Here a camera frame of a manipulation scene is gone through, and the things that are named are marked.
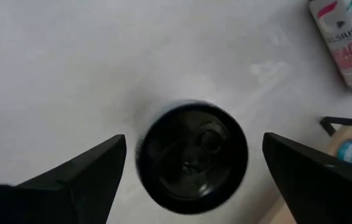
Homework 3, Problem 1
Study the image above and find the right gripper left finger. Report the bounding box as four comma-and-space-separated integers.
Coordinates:
0, 134, 127, 224

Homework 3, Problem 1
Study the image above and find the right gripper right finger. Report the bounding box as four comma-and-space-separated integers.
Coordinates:
262, 132, 352, 224

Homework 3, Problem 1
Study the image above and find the Celsius Tropical Vibe can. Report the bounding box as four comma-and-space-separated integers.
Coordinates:
307, 0, 352, 101

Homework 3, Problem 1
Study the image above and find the white table mat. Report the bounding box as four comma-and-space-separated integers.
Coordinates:
0, 0, 352, 224

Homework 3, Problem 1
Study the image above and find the wooden tray board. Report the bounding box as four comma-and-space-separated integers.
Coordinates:
256, 116, 352, 224

